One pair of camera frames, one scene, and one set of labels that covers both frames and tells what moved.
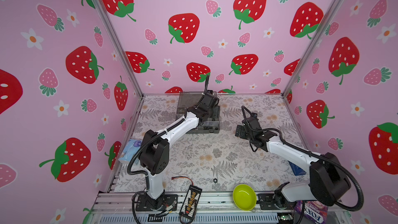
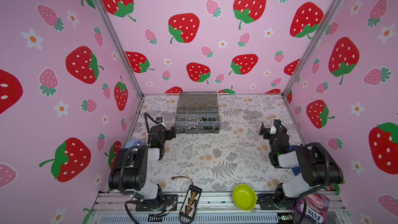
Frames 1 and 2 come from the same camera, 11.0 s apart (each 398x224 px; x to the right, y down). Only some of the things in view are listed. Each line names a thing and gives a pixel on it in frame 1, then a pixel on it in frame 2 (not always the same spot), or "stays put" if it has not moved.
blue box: [296, 170] stays put
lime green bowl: [244, 197] stays put
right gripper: [241, 132] to [268, 133]
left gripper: [213, 109] to [167, 134]
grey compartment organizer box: [187, 99] stays put
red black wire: [174, 177] stays put
